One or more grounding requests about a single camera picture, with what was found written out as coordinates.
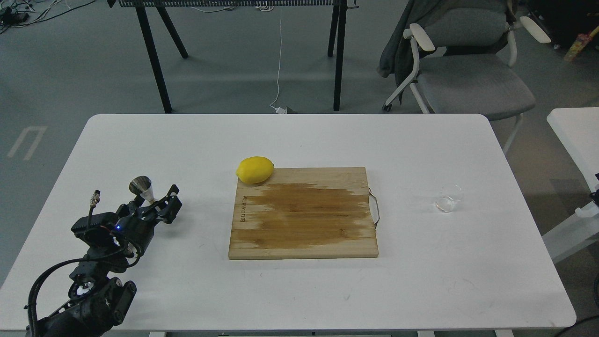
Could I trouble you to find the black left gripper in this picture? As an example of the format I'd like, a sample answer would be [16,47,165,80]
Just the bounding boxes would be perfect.
[113,185,182,256]

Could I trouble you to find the steel double jigger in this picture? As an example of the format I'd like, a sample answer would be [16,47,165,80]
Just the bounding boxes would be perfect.
[129,176,157,204]

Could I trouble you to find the small clear glass cup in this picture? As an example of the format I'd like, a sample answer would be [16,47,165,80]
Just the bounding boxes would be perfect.
[435,183,464,213]

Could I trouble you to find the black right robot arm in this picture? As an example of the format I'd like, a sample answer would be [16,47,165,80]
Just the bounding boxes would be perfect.
[590,187,599,206]

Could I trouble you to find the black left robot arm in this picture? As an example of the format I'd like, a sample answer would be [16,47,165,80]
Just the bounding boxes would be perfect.
[24,176,182,337]

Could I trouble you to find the yellow lemon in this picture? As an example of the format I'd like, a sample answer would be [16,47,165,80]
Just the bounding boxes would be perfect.
[236,156,274,185]

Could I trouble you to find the wooden cutting board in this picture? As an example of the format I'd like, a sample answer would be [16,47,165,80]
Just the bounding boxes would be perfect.
[227,167,379,260]

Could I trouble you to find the black-legged background table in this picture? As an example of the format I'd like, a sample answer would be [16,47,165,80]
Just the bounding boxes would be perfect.
[107,0,356,114]

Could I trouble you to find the dark grey jacket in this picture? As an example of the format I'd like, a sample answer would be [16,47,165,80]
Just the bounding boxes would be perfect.
[377,0,515,92]

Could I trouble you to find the grey office chair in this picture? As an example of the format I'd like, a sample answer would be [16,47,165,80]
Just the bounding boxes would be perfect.
[377,0,550,152]

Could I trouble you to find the colourful broom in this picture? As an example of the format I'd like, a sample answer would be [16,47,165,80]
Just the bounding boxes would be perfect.
[563,25,599,62]

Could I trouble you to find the white hanging cable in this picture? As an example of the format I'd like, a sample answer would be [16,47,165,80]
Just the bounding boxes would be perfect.
[269,6,287,114]

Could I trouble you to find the black floor cables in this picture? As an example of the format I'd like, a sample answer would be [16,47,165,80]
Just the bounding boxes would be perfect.
[0,0,96,33]

